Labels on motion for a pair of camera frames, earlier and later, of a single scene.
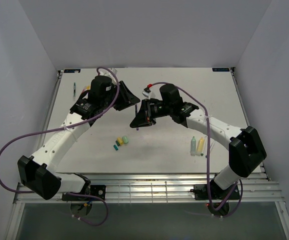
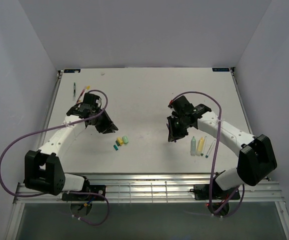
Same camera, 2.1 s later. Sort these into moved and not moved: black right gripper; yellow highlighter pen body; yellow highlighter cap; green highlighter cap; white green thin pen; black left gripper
Moved: black right gripper; black left gripper
Not moved: yellow highlighter pen body; green highlighter cap; white green thin pen; yellow highlighter cap
